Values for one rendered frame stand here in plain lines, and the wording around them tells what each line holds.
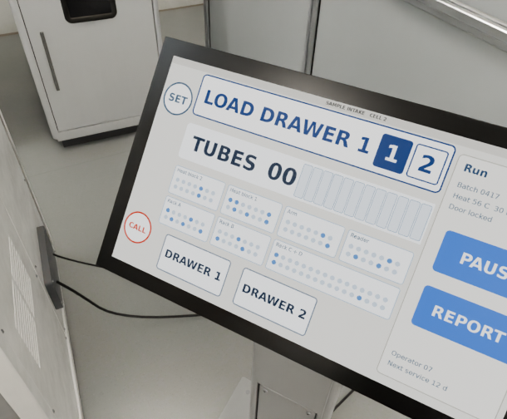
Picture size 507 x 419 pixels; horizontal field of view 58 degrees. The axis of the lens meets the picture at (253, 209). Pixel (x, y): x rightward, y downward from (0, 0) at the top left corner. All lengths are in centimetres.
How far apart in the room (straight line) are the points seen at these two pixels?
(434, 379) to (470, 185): 20
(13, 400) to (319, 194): 69
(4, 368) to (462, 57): 120
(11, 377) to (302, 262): 57
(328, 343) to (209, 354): 114
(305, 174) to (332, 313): 15
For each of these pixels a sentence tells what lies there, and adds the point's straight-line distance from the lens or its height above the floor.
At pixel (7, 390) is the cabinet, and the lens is 95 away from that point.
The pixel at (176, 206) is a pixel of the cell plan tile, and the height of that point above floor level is 105.
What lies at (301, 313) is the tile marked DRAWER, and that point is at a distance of 53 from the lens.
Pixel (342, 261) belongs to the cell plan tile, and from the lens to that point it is 51.
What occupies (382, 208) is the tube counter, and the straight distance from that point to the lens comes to 51.
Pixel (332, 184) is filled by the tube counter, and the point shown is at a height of 112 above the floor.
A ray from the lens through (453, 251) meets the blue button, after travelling 51.
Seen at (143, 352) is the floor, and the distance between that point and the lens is 168.
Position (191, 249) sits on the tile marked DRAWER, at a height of 102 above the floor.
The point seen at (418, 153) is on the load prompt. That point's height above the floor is 116.
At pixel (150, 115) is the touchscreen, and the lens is 61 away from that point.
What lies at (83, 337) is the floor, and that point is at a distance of 176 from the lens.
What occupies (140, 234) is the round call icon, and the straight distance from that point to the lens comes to 61.
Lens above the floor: 144
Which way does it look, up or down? 44 degrees down
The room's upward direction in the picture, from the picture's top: 2 degrees clockwise
